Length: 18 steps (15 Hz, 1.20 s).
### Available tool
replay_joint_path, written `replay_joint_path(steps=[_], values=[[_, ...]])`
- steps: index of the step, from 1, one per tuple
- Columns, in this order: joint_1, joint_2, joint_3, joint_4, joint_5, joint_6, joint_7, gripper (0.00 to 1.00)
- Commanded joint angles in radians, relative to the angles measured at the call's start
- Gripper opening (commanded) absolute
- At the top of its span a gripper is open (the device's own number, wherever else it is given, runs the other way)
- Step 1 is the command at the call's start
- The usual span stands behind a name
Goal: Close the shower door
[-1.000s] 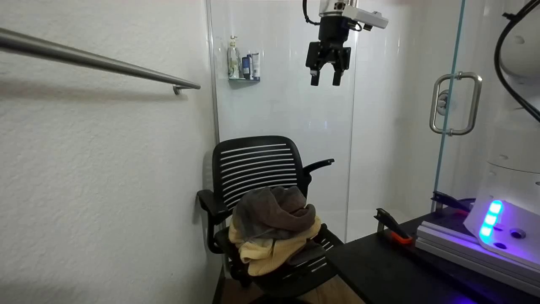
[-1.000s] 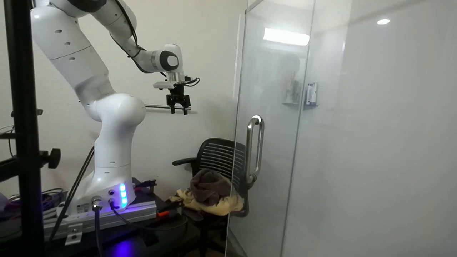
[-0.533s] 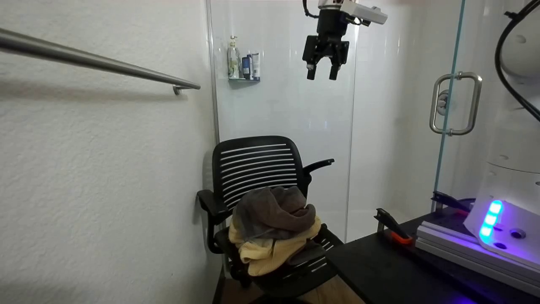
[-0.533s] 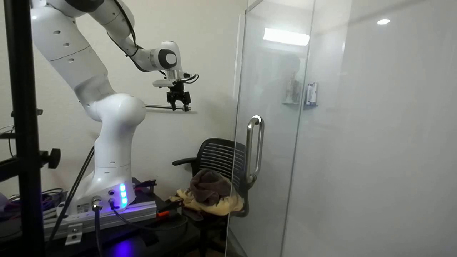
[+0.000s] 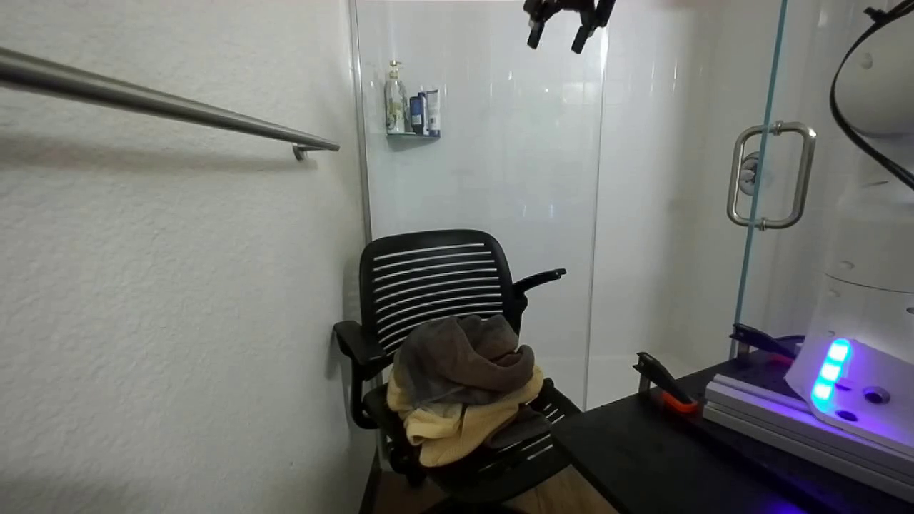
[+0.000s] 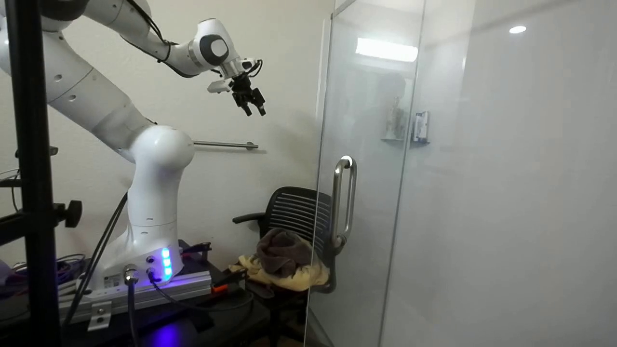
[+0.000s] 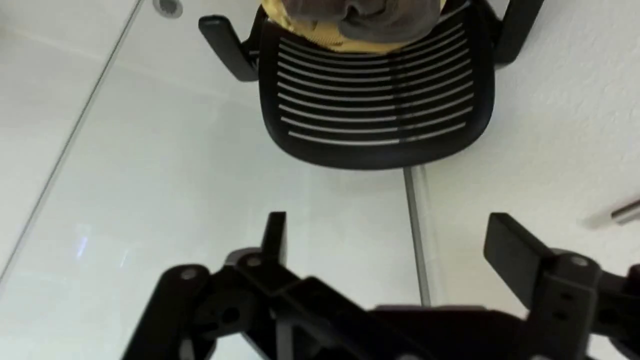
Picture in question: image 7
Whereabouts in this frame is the glass shower door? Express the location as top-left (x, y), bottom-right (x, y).
top-left (0, 0), bottom-right (432, 360)

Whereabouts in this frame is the chrome bar handle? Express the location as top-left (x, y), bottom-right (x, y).
top-left (581, 199), bottom-right (640, 231)

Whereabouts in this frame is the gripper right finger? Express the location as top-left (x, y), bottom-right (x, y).
top-left (483, 212), bottom-right (640, 360)

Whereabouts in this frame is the round metal shower drain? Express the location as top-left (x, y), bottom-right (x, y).
top-left (152, 0), bottom-right (184, 20)

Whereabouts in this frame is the grey cloth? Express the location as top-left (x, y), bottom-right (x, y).
top-left (281, 0), bottom-right (442, 44)

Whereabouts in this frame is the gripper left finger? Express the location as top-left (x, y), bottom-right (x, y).
top-left (121, 211), bottom-right (401, 360)

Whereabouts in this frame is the black slatted office chair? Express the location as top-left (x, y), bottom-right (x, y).
top-left (198, 0), bottom-right (546, 171)

